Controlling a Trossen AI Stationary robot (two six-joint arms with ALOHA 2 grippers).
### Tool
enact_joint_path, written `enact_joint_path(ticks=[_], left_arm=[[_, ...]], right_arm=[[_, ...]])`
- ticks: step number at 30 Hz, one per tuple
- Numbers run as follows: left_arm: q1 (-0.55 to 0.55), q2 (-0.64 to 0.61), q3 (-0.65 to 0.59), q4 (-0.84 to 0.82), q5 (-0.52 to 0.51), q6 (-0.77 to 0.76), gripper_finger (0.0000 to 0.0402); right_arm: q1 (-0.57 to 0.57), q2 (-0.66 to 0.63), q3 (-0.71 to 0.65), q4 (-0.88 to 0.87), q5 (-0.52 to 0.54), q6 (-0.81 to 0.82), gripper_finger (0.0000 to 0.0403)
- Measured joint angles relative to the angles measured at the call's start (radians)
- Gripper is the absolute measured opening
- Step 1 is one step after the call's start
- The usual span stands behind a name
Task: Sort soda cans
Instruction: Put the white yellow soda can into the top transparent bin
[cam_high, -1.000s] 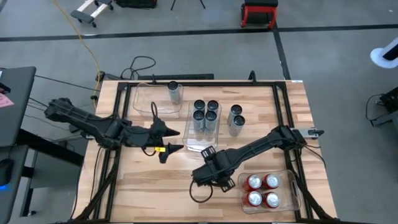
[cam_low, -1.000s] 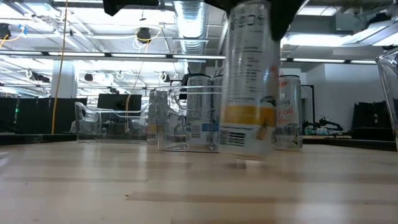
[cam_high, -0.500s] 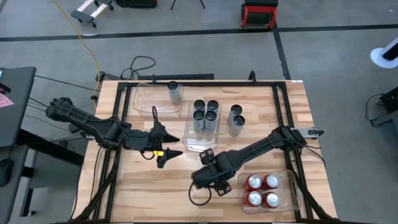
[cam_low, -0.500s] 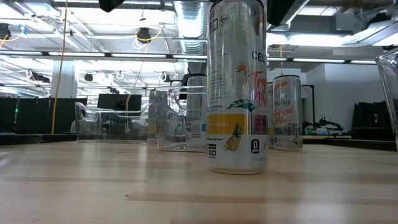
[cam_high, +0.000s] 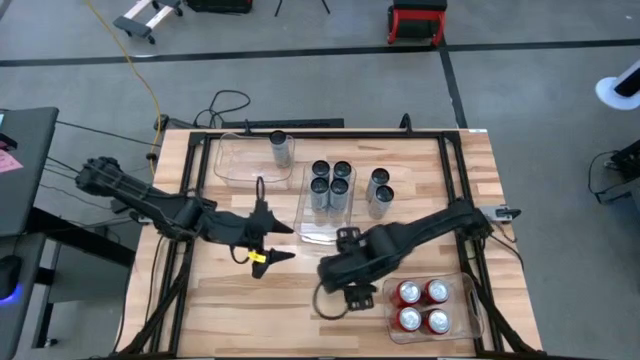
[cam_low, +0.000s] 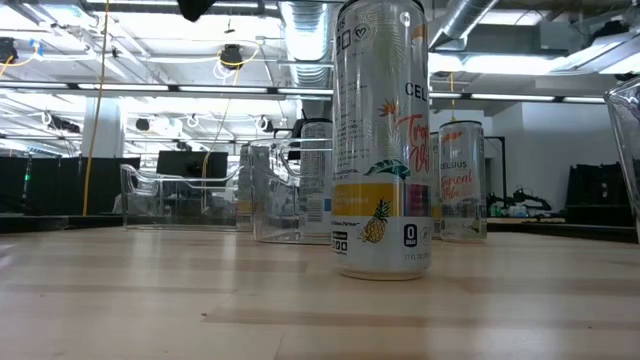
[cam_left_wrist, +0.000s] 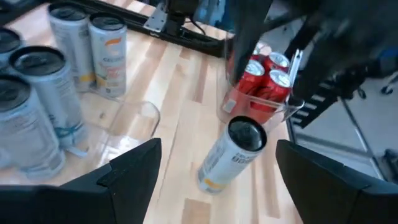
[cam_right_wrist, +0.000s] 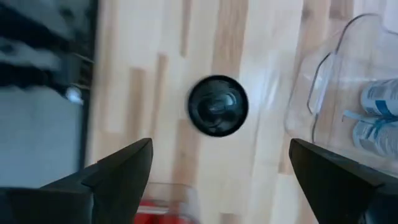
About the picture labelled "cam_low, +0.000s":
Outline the Celsius Arctic Vibe can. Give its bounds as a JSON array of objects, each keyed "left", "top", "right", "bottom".
[{"left": 298, "top": 118, "right": 335, "bottom": 237}]

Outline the long ceiling light strip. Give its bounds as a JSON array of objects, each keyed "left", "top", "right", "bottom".
[{"left": 0, "top": 82, "right": 606, "bottom": 104}]

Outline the white pillar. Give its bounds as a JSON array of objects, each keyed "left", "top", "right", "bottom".
[{"left": 81, "top": 96, "right": 126, "bottom": 160}]

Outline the black monitor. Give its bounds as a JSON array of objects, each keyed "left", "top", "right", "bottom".
[{"left": 156, "top": 150, "right": 230, "bottom": 180}]

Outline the clear plastic bin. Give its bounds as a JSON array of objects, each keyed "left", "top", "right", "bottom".
[
  {"left": 603, "top": 77, "right": 640, "bottom": 241},
  {"left": 248, "top": 138, "right": 335, "bottom": 246},
  {"left": 118, "top": 162, "right": 242, "bottom": 232}
]

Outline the black partition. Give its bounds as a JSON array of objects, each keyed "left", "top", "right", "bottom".
[{"left": 0, "top": 155, "right": 141, "bottom": 217}]

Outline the black cabinet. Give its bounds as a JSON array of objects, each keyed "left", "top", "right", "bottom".
[{"left": 565, "top": 162, "right": 631, "bottom": 226}]

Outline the corrugated silver ventilation duct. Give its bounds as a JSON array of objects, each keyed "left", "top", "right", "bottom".
[{"left": 278, "top": 0, "right": 335, "bottom": 90}]

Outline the yellow hanging cable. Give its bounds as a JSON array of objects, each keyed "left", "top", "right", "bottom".
[{"left": 81, "top": 0, "right": 111, "bottom": 217}]

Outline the smooth silver ventilation duct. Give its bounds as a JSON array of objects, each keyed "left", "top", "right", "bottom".
[{"left": 428, "top": 0, "right": 501, "bottom": 51}]

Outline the black aluminium table frame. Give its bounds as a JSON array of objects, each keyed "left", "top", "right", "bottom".
[{"left": 0, "top": 213, "right": 640, "bottom": 245}]

